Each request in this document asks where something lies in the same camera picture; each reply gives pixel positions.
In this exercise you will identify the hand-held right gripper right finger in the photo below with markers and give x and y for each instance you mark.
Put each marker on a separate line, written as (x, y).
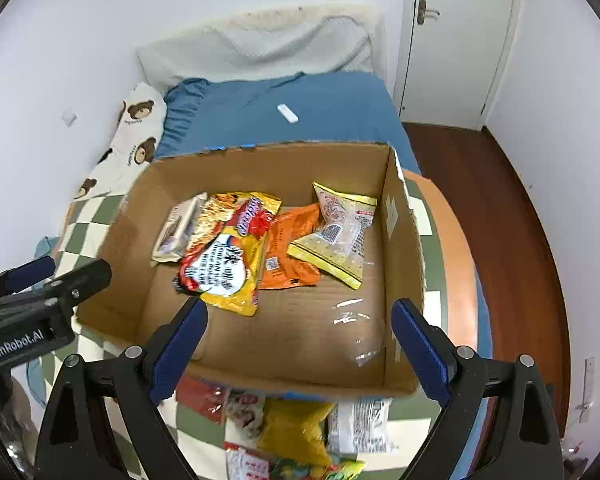
(420, 355)

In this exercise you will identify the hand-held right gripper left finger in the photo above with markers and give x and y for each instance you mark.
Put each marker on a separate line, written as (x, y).
(180, 345)

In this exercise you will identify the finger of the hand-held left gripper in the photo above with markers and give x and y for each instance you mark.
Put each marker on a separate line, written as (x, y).
(30, 272)
(87, 277)

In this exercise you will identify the dark red snack packet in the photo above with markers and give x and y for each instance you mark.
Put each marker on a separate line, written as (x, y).
(200, 400)

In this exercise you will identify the white pink picture snack packet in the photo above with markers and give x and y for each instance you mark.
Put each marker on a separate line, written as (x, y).
(245, 412)

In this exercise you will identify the white black-text snack packet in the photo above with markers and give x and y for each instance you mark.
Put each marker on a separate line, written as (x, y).
(360, 427)

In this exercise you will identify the brown cardboard box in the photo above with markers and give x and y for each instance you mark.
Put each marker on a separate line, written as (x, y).
(290, 320)

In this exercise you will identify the small red white snack packet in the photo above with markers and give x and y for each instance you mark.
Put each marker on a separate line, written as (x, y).
(250, 462)

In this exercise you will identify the plain yellow snack packet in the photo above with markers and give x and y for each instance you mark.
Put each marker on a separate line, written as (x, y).
(295, 430)

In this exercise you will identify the green colourful candy packet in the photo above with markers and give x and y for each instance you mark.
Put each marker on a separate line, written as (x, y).
(320, 471)

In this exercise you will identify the light blue cloth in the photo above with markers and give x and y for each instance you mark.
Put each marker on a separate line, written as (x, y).
(42, 247)

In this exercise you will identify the green white checkered tablecloth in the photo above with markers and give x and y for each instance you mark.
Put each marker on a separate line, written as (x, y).
(95, 220)

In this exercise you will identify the clear plastic film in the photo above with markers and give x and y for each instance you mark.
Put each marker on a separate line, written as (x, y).
(357, 332)

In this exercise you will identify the yellow red noodle snack packet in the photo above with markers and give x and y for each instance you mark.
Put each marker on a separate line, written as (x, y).
(225, 265)

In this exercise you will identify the white brown wafer packet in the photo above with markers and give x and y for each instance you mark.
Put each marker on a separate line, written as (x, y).
(177, 230)

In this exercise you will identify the plain orange snack packet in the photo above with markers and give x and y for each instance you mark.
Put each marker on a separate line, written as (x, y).
(285, 250)

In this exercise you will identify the bear print pillow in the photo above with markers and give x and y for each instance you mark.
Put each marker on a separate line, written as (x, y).
(130, 140)

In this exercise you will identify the yellow-edged clear snack packet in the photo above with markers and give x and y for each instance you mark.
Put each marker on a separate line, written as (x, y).
(337, 230)

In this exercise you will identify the white remote control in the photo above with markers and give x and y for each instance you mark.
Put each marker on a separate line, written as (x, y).
(288, 113)

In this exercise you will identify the blue bed sheet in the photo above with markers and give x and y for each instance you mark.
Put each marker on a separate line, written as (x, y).
(320, 110)

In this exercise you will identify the grey quilted cushion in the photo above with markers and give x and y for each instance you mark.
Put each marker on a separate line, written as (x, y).
(260, 52)

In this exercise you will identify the white door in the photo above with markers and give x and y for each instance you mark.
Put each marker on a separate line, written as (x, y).
(460, 60)

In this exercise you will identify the cream fluffy headboard cover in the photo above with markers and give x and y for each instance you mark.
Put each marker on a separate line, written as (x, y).
(300, 12)

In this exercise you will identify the white wall switch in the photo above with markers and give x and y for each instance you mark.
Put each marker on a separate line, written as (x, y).
(69, 116)

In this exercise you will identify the white wall socket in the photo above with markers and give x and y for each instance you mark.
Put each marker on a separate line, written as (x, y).
(588, 367)

